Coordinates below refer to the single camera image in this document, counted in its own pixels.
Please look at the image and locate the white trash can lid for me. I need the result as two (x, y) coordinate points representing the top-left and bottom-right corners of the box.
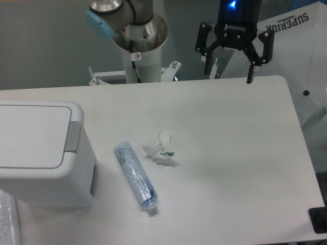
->
(1, 105), (72, 168)

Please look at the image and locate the white textured sheet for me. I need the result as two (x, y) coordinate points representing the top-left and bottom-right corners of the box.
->
(1, 190), (22, 244)

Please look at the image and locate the white umbrella with lettering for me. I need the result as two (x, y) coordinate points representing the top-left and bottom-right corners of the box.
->
(220, 0), (327, 133)

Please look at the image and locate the white metal mounting frame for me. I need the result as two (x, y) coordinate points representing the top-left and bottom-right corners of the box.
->
(88, 60), (220, 86)

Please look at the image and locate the clear plastic water bottle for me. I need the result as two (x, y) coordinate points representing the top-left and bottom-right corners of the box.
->
(113, 141), (158, 213)

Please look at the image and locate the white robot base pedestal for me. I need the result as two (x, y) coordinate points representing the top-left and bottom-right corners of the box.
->
(120, 46), (161, 84)

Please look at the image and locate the black device at table edge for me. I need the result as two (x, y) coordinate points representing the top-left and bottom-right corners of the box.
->
(309, 207), (326, 234)

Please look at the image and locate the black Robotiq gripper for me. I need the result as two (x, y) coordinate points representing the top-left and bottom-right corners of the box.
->
(195, 0), (275, 84)

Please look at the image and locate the crumpled white paper tissue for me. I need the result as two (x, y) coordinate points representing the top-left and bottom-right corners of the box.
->
(142, 130), (177, 166)

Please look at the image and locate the white trash can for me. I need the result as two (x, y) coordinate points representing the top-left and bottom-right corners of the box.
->
(1, 100), (98, 208)

